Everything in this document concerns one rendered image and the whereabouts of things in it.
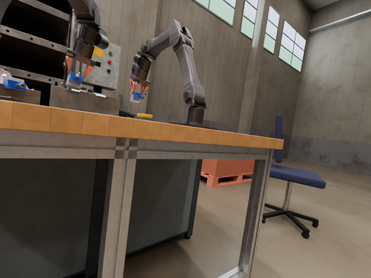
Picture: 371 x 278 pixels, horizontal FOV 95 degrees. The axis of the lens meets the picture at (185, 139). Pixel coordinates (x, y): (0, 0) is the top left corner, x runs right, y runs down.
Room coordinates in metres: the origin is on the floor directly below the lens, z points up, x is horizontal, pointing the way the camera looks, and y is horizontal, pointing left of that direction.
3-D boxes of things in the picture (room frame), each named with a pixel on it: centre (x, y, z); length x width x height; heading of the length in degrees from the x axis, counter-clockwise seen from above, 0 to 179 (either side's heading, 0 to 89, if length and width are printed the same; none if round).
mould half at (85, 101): (0.94, 0.60, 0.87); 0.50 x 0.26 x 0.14; 40
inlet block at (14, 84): (0.55, 0.56, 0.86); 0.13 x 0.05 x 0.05; 57
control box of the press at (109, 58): (1.61, 0.88, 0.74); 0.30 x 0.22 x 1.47; 130
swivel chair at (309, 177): (1.69, -1.08, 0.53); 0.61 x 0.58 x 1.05; 42
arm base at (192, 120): (0.67, -0.03, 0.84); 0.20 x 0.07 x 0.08; 125
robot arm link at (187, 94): (0.67, -0.02, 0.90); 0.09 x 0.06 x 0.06; 136
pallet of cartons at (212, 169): (3.14, -0.72, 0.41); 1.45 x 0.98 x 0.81; 124
